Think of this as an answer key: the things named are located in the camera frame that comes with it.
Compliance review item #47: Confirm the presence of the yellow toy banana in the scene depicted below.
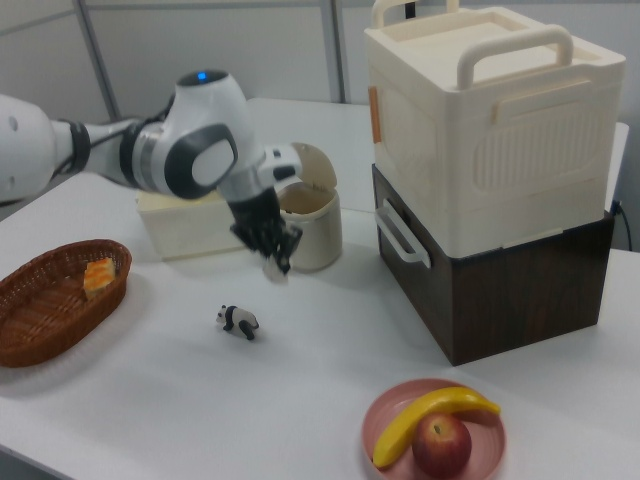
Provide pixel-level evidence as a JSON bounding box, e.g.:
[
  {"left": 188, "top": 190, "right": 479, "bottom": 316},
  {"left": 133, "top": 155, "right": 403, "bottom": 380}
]
[{"left": 372, "top": 386, "right": 502, "bottom": 470}]

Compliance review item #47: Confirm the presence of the white square plastic container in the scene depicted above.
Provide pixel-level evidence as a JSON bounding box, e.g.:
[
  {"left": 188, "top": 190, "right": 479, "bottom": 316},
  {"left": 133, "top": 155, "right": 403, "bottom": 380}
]
[{"left": 135, "top": 188, "right": 251, "bottom": 261}]

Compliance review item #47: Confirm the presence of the red toy apple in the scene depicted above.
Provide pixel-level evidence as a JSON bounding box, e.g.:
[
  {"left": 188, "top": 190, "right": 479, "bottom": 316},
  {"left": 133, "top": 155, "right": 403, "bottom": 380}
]
[{"left": 411, "top": 412, "right": 473, "bottom": 478}]

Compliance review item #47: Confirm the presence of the dark brown wooden drawer box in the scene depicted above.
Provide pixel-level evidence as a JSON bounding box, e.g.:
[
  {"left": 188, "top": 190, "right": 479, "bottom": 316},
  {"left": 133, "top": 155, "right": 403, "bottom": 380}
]
[{"left": 370, "top": 163, "right": 616, "bottom": 367}]

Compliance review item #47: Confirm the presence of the brown wicker basket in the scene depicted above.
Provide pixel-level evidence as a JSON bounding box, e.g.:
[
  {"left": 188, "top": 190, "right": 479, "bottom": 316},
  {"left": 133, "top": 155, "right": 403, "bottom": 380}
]
[{"left": 0, "top": 238, "right": 134, "bottom": 369}]

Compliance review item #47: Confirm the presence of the orange latch on cream box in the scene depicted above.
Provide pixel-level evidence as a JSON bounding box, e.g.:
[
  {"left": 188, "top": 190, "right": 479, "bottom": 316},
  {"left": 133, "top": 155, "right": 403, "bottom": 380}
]
[{"left": 368, "top": 85, "right": 383, "bottom": 147}]

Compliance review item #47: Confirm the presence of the black wall cable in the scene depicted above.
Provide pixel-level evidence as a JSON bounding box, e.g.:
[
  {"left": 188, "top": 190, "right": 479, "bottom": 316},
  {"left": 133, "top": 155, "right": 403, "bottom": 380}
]
[{"left": 610, "top": 198, "right": 634, "bottom": 251}]

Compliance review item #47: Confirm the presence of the white drawer handle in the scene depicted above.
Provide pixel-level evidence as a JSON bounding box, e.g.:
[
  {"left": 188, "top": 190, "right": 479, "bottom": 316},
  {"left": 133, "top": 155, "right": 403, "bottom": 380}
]
[{"left": 374, "top": 196, "right": 433, "bottom": 269}]

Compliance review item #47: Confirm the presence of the cream plastic storage box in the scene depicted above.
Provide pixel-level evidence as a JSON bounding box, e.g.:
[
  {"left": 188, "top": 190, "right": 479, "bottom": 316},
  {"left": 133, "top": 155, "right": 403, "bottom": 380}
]
[{"left": 363, "top": 0, "right": 628, "bottom": 260}]

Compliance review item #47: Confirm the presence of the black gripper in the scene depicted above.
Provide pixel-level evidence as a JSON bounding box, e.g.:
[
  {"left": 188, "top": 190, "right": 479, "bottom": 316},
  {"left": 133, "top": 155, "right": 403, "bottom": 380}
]
[{"left": 225, "top": 187, "right": 304, "bottom": 276}]

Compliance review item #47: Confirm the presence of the cream lidded trash can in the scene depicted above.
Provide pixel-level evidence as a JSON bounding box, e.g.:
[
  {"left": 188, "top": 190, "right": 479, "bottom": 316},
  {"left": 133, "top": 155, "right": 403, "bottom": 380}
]
[{"left": 272, "top": 142, "right": 343, "bottom": 274}]

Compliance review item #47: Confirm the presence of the pink plate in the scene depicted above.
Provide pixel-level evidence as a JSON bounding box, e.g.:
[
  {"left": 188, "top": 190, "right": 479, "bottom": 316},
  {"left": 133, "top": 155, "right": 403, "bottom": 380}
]
[{"left": 361, "top": 378, "right": 507, "bottom": 480}]

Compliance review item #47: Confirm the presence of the orange topped bread piece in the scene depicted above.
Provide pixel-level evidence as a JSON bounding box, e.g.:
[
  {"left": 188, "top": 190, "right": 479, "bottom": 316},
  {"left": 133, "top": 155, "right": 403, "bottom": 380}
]
[{"left": 82, "top": 257, "right": 117, "bottom": 301}]

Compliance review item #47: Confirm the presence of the black white panda figurine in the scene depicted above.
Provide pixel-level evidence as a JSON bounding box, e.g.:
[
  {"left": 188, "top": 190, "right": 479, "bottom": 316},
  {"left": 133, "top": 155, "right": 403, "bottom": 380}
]
[{"left": 215, "top": 303, "right": 261, "bottom": 341}]

